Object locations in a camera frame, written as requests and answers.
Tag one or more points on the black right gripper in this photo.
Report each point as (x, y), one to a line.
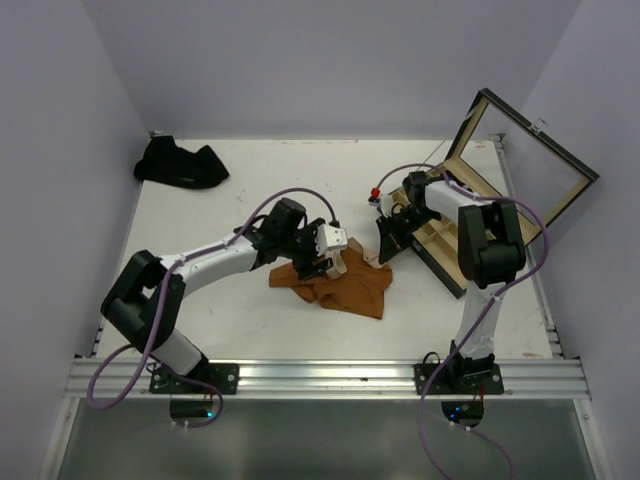
(392, 241)

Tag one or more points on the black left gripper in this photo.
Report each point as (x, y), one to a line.
(303, 266)

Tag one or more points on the brown underwear cream waistband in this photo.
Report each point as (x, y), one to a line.
(356, 283)

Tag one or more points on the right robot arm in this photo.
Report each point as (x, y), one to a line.
(490, 253)

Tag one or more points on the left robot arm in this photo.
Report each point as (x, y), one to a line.
(144, 302)

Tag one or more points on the black underwear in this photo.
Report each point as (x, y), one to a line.
(166, 163)

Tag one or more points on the black beige compartment box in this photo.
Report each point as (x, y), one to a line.
(497, 151)

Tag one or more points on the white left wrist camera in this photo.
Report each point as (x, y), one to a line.
(330, 238)

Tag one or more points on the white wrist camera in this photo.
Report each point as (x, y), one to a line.
(383, 203)
(330, 238)

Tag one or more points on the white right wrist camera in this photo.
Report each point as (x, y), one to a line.
(383, 203)

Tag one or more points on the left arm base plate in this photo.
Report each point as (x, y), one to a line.
(210, 380)

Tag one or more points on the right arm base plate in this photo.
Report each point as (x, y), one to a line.
(447, 383)

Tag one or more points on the aluminium front rail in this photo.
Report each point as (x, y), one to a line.
(550, 379)

